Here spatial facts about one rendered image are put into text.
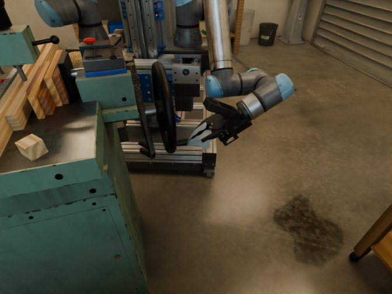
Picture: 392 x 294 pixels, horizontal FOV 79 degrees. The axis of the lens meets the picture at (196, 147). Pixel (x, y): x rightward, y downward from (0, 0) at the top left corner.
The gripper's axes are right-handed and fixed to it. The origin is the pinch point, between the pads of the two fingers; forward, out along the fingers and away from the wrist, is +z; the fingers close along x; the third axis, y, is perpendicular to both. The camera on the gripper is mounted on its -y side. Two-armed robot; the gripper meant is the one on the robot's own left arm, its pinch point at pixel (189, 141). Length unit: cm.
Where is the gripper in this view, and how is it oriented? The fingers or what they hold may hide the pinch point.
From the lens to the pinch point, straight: 76.4
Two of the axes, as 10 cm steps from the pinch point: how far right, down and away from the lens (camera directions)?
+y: 4.8, 5.7, 6.6
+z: -8.3, 5.4, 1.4
